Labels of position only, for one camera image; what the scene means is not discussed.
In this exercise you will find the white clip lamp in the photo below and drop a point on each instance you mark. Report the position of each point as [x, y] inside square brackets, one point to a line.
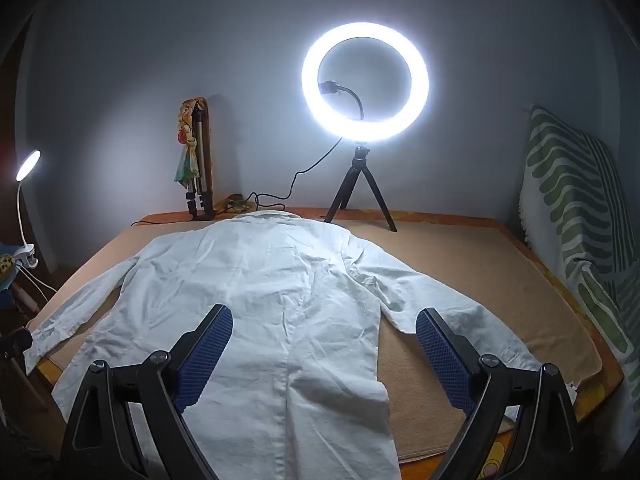
[27, 165]

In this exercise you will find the black gooseneck phone holder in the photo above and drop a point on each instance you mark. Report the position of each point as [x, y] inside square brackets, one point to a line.
[350, 91]

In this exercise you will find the beige blanket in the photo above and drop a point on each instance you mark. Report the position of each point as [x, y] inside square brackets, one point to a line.
[475, 260]

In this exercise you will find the colourful scarf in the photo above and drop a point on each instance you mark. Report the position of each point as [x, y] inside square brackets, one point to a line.
[186, 160]

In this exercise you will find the small yellow patterned cloth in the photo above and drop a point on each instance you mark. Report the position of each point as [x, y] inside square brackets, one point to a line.
[235, 205]

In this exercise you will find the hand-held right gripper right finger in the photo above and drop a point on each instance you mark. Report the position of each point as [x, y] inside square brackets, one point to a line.
[445, 355]

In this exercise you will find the white shirt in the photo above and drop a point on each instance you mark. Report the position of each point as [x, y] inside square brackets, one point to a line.
[260, 310]

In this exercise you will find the black mini tripod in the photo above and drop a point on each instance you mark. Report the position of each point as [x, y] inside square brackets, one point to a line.
[358, 165]

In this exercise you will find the green patterned white cushion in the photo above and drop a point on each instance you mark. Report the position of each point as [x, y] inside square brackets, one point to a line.
[565, 185]

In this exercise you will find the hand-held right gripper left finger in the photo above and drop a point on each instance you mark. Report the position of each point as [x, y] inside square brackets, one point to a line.
[205, 355]

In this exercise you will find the folded black light stand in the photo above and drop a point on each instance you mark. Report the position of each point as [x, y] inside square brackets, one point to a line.
[200, 160]

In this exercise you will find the brown wooden board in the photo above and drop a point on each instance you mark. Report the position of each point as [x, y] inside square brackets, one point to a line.
[210, 160]

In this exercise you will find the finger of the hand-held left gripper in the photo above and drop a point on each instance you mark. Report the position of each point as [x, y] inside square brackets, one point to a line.
[15, 342]

